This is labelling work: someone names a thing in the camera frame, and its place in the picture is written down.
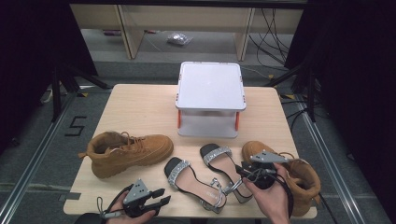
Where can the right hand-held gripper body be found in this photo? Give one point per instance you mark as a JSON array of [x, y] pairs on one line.
[[267, 157]]

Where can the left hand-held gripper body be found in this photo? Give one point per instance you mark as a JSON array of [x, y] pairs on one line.
[[137, 193]]

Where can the tan suede lace-up boot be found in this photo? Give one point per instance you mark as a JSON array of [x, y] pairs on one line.
[[146, 149], [306, 183]]

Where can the white two-tier shoe rack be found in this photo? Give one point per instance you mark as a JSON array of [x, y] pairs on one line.
[[210, 87]]

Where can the person's left hand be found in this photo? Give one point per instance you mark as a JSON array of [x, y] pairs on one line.
[[140, 220]]

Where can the person's right hand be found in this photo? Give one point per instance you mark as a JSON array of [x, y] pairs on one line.
[[274, 202]]

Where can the black metal stand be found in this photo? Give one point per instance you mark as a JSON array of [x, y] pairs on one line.
[[56, 93], [311, 93]]

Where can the black curtain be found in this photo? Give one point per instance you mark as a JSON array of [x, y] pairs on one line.
[[358, 77], [31, 62]]

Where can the clear plastic bag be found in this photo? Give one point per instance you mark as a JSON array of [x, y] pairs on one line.
[[179, 39]]

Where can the white shelving unit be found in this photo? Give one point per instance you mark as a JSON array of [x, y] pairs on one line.
[[186, 17]]

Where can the small pink packet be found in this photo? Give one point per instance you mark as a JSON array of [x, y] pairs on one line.
[[151, 31]]

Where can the small purple packet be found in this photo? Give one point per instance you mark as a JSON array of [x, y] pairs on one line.
[[112, 32]]

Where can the aluminium floor rail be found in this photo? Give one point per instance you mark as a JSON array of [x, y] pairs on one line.
[[88, 87], [34, 165], [330, 168]]

